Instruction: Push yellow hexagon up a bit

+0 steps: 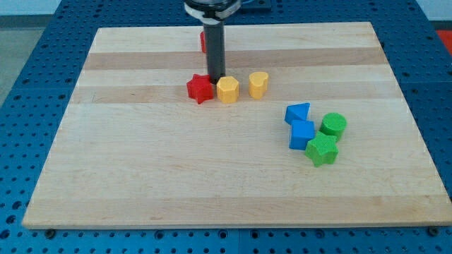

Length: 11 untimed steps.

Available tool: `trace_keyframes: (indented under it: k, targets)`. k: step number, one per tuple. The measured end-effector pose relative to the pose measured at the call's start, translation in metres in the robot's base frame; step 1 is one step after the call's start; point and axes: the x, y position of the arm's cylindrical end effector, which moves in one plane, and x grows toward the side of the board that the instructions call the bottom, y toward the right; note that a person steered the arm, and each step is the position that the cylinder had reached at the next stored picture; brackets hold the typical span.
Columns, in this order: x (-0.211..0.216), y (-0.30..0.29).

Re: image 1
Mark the yellow hexagon block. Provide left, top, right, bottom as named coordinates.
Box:
left=216, top=76, right=239, bottom=104

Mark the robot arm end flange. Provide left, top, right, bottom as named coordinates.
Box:
left=184, top=0, right=242, bottom=25

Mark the red star block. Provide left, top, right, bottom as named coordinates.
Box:
left=186, top=74, right=214, bottom=104

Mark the yellow heart block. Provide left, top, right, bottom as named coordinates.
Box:
left=249, top=71, right=269, bottom=99

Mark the blue triangle block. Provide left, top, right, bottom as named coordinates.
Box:
left=285, top=102, right=311, bottom=124

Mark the blue cube block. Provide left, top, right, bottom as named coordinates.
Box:
left=289, top=120, right=315, bottom=150

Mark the wooden board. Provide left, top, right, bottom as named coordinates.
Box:
left=23, top=22, right=451, bottom=229

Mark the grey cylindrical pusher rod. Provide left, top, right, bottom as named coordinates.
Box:
left=203, top=22, right=225, bottom=84

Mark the red block behind rod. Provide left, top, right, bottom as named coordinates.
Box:
left=199, top=31, right=207, bottom=54

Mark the green star block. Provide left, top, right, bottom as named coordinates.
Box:
left=305, top=131, right=339, bottom=167

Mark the green cylinder block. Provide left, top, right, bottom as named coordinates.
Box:
left=319, top=112, right=347, bottom=141

